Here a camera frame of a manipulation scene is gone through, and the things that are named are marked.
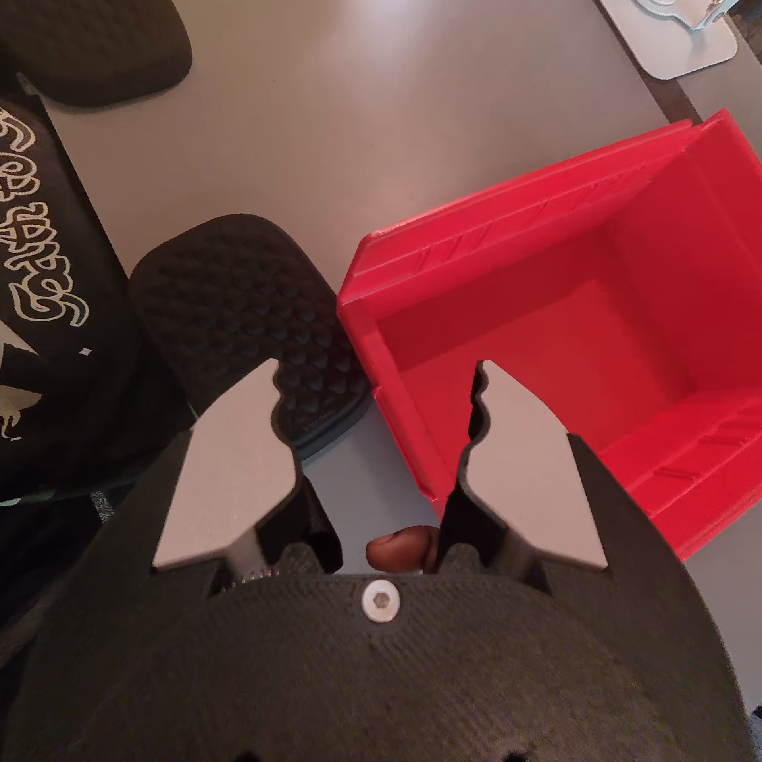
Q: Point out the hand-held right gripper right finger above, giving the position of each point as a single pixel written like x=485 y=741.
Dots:
x=530 y=476

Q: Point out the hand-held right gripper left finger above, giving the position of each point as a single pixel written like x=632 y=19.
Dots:
x=232 y=464

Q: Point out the red plastic storage bin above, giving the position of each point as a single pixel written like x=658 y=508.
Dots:
x=595 y=309

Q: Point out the person's right hand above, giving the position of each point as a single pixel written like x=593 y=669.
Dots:
x=399 y=550

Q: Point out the black textured chair armrest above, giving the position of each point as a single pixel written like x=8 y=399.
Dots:
x=238 y=309
x=89 y=47

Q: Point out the person's black printed shirt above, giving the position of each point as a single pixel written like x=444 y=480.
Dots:
x=65 y=387

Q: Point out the clear glass piece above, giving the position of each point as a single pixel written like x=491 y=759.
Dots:
x=672 y=18

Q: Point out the silver stand base plate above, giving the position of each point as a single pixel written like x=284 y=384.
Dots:
x=684 y=59

